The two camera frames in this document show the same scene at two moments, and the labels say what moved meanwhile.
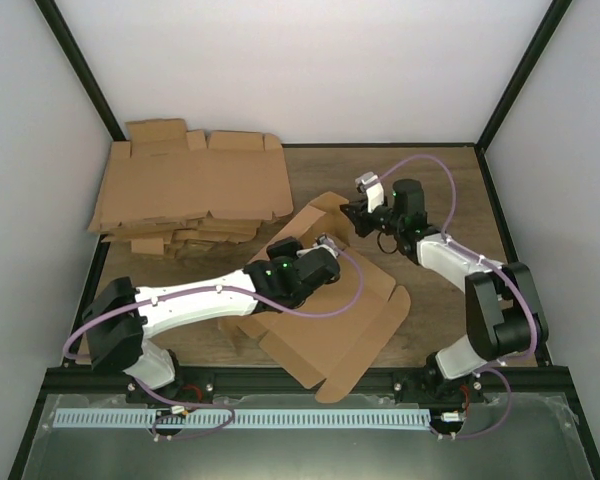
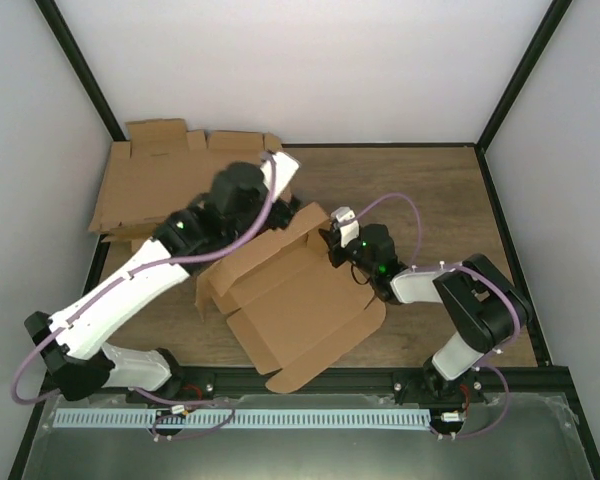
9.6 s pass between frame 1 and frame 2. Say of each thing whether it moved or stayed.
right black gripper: moved
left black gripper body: moved
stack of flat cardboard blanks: stayed
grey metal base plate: stayed
